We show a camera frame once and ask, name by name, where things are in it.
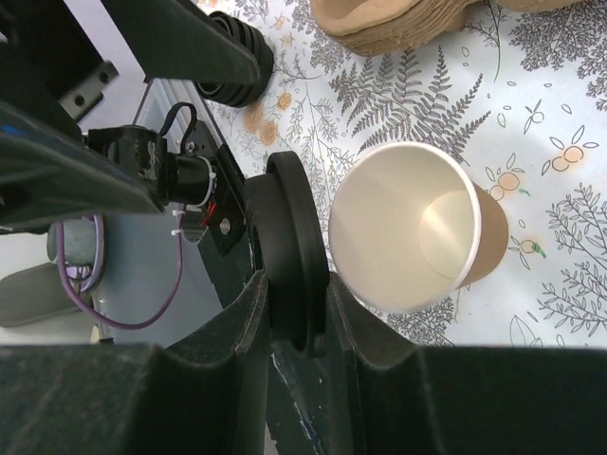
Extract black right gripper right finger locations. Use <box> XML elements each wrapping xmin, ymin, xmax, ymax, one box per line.
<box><xmin>325</xmin><ymin>276</ymin><xmax>606</xmax><ymax>454</ymax></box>

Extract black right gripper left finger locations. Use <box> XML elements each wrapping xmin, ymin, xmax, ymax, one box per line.
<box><xmin>1</xmin><ymin>272</ymin><xmax>269</xmax><ymax>454</ymax></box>

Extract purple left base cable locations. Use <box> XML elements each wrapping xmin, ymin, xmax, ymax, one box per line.
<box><xmin>55</xmin><ymin>203</ymin><xmax>184</xmax><ymax>330</ymax></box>

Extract floral paper table mat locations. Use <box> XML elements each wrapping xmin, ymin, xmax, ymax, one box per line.
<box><xmin>199</xmin><ymin>1</ymin><xmax>606</xmax><ymax>349</ymax></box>

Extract stacked brown pulp cup carriers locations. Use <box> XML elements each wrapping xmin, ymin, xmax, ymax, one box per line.
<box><xmin>310</xmin><ymin>0</ymin><xmax>492</xmax><ymax>57</ymax></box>

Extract stack of black cup lids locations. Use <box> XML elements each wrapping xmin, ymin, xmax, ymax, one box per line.
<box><xmin>194</xmin><ymin>10</ymin><xmax>274</xmax><ymax>108</ymax></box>

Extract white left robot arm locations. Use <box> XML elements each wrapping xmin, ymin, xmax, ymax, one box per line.
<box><xmin>1</xmin><ymin>1</ymin><xmax>273</xmax><ymax>234</ymax></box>

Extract black plastic cup lid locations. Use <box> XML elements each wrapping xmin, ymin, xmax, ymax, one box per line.
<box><xmin>244</xmin><ymin>151</ymin><xmax>330</xmax><ymax>358</ymax></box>

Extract single brown paper cup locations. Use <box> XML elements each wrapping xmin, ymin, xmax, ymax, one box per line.
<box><xmin>328</xmin><ymin>142</ymin><xmax>509</xmax><ymax>313</ymax></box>

